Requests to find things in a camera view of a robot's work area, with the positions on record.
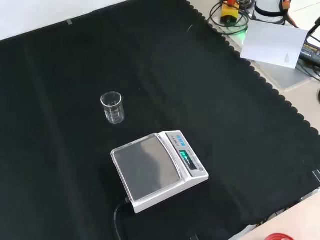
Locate black looped cable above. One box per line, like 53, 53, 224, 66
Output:
208, 0, 251, 29

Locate black power adapter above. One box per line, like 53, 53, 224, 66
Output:
299, 41, 320, 65

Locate black scalloped table cloth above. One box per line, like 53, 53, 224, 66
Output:
0, 0, 320, 240

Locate black balance power cable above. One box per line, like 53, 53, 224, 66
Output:
113, 197, 133, 240

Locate small clear glass beaker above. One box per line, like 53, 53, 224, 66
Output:
99, 91, 125, 125

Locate pale white board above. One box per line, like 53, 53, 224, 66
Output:
239, 19, 310, 69

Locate yellow emergency stop button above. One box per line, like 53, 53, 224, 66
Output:
219, 0, 240, 24

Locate white electronic balance steel pan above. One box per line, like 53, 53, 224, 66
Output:
110, 129, 210, 214

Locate red ring object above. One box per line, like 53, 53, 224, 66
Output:
264, 232, 294, 240

